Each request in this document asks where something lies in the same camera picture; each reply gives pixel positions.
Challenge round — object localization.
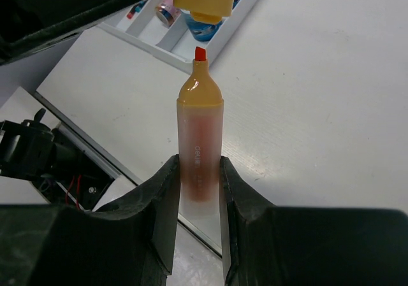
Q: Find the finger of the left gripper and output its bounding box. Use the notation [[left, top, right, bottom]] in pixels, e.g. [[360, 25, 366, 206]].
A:
[[1, 0, 142, 65]]

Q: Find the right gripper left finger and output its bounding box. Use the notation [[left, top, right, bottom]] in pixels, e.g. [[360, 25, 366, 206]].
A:
[[1, 155, 179, 285]]

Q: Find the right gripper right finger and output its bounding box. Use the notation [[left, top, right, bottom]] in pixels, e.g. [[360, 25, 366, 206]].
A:
[[219, 157, 407, 285]]

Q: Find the red pen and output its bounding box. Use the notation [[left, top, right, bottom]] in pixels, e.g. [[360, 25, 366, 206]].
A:
[[126, 1, 146, 19]]

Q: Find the pink capped pencil tube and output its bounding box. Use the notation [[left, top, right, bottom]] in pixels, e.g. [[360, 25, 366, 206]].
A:
[[155, 0, 181, 27]]

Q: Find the white divided plastic tray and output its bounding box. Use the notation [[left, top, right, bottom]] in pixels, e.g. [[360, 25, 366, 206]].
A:
[[98, 0, 258, 74]]

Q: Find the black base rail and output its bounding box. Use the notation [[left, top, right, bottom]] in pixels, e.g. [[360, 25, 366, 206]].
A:
[[31, 91, 224, 258]]

